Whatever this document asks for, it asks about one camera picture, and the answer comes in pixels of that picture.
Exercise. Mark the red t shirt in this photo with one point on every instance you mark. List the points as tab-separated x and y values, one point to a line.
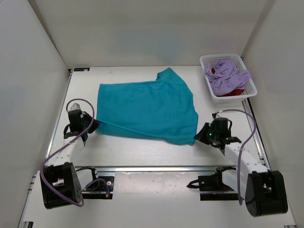
225	86

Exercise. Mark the dark label sticker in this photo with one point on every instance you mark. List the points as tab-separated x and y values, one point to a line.
81	69

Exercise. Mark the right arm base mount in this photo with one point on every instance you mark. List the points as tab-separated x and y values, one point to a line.
212	188

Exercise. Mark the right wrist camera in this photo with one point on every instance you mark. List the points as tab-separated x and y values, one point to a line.
216	116

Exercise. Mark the lilac t shirt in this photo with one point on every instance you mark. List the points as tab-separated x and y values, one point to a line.
221	66

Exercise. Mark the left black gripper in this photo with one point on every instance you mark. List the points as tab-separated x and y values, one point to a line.
95	124

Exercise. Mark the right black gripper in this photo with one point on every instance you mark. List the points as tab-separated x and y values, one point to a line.
201	136

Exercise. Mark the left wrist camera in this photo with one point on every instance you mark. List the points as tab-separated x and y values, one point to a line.
74	106

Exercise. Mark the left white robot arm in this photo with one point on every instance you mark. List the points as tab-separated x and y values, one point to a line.
63	183

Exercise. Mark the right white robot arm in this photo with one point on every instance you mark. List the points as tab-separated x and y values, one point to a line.
262	190

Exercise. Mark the teal t shirt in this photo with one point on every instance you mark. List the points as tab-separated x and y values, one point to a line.
162	109

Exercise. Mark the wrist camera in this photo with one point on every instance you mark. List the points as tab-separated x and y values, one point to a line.
74	106
216	116

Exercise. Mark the white plastic basket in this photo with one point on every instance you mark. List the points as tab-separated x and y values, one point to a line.
250	88

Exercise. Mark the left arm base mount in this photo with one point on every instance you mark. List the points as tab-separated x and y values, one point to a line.
99	187

